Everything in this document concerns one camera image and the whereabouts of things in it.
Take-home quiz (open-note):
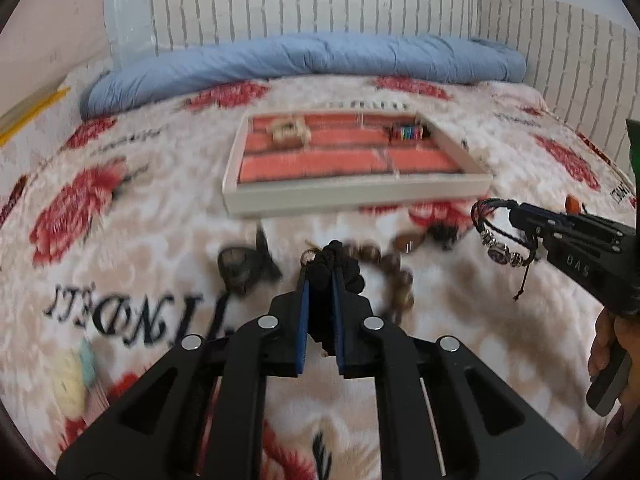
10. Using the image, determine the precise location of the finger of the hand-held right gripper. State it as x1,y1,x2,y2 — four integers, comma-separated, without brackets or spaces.
517,202,592,228
508,210,548,252

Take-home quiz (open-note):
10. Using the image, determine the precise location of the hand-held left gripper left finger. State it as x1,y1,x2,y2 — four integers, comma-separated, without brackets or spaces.
55,268,312,480

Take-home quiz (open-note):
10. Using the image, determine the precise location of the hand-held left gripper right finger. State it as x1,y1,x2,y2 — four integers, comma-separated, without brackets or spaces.
332,271,587,480

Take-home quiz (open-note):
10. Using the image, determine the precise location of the black cord beaded bracelet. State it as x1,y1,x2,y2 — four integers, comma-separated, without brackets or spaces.
470,198,544,303

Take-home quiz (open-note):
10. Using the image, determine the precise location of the black scrunchie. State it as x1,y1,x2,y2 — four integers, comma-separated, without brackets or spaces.
306,240,366,357

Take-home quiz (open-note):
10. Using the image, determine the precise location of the black rubber ring holder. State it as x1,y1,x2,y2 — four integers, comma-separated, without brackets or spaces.
217,225,284,296

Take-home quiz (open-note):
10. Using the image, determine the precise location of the white tray with brick lining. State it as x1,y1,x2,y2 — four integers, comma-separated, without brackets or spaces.
221,109,496,218

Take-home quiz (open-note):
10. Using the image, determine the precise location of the person's right hand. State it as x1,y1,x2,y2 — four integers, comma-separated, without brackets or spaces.
588,307,640,403

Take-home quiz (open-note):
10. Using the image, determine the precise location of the green object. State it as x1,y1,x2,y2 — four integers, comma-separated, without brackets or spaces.
625,118,640,187

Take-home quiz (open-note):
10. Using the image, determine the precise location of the floral printed blanket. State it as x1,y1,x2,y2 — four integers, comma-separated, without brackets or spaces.
0,60,640,480

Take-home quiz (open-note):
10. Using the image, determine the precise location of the yellow plush toy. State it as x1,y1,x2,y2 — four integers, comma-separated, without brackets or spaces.
51,339,109,428

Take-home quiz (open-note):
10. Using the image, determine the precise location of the blue duvet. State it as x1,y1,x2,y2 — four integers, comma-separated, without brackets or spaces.
80,32,528,121

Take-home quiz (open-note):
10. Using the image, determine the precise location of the clear plastic bag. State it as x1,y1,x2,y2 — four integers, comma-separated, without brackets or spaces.
102,0,157,69

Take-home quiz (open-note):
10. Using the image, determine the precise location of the brown wooden bead bracelet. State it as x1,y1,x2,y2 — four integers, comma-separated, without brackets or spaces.
300,242,416,322

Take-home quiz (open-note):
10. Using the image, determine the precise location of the multicoloured bracelet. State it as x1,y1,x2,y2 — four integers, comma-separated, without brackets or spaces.
388,123,431,142

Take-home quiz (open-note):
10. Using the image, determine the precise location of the beige braided hair tie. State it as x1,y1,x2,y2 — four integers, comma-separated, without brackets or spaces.
270,117,314,149

